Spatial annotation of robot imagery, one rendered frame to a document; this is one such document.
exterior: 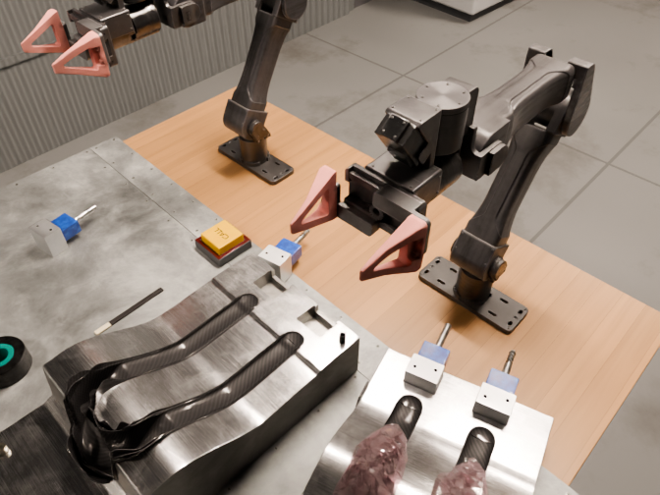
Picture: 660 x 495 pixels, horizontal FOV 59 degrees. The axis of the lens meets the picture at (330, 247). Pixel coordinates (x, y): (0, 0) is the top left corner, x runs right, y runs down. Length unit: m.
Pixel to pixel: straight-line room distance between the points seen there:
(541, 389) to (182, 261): 0.69
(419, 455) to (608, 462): 1.17
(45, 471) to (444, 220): 0.84
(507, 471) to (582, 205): 1.95
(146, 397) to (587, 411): 0.66
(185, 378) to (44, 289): 0.42
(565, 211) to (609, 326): 1.53
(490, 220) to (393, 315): 0.24
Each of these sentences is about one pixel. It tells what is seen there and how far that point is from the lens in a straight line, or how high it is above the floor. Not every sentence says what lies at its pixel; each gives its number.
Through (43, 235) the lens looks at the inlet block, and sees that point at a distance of 1.23.
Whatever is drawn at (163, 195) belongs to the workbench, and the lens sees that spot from 1.33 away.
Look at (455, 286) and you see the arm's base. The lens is 1.09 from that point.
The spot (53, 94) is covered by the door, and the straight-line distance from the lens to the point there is 2.99.
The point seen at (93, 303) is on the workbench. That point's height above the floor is 0.80.
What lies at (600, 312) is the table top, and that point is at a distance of 1.16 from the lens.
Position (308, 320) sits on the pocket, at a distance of 0.95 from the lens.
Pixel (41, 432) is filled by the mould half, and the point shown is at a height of 0.86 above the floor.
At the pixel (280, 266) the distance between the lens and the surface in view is 1.05.
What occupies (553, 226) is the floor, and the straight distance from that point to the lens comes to 2.55.
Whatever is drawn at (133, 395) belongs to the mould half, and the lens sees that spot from 0.84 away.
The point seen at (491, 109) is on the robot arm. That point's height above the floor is 1.23.
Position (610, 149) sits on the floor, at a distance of 3.09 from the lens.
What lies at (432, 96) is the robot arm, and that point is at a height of 1.30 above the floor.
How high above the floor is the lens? 1.62
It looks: 45 degrees down
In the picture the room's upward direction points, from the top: straight up
